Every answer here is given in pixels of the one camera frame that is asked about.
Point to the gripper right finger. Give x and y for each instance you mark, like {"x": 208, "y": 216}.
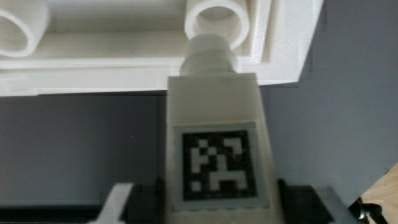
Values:
{"x": 311, "y": 205}

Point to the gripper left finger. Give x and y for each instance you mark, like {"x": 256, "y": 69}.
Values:
{"x": 134, "y": 204}

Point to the white leg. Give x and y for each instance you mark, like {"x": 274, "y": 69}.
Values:
{"x": 221, "y": 186}

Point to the white square tabletop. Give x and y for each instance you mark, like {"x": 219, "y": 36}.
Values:
{"x": 104, "y": 45}

